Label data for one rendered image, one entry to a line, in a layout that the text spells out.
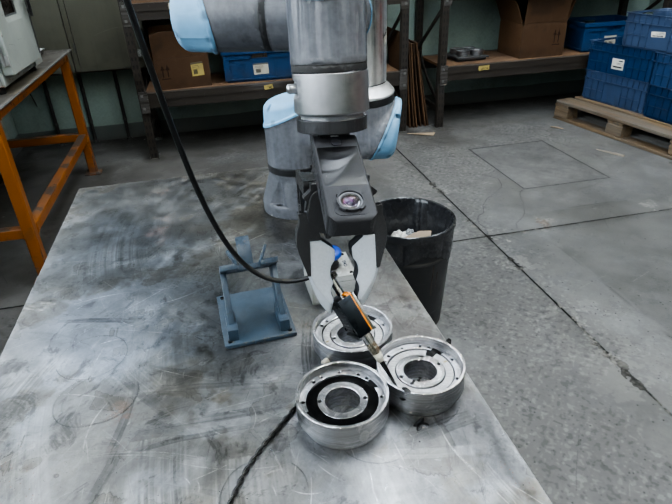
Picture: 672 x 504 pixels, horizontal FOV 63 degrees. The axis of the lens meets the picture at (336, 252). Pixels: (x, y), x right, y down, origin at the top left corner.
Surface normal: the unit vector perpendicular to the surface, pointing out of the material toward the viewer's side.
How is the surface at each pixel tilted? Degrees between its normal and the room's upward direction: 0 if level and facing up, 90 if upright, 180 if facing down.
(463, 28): 90
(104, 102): 90
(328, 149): 23
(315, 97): 83
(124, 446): 0
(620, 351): 0
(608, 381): 0
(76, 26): 90
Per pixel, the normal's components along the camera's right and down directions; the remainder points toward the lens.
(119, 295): -0.04, -0.87
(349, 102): 0.50, 0.30
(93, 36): 0.22, 0.47
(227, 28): -0.09, 0.66
